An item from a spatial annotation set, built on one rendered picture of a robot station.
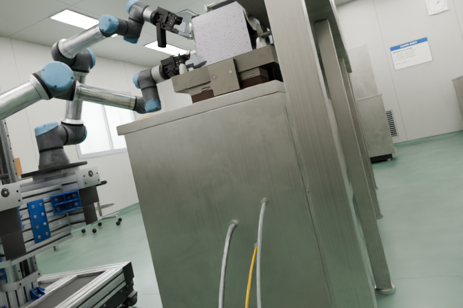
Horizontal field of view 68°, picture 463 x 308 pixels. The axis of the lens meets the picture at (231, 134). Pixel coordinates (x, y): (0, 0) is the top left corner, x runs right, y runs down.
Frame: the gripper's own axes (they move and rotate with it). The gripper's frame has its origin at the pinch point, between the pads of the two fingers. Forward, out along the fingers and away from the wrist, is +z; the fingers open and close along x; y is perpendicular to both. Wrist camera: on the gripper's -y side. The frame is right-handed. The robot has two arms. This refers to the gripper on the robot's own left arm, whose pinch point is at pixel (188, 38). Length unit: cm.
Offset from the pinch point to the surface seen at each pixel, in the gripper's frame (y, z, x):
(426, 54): 136, 127, 550
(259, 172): -29, 61, -31
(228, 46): 3.8, 21.4, -4.9
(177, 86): -17.5, 17.4, -24.6
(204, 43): 1.1, 10.9, -4.8
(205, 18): 10.6, 6.4, -4.3
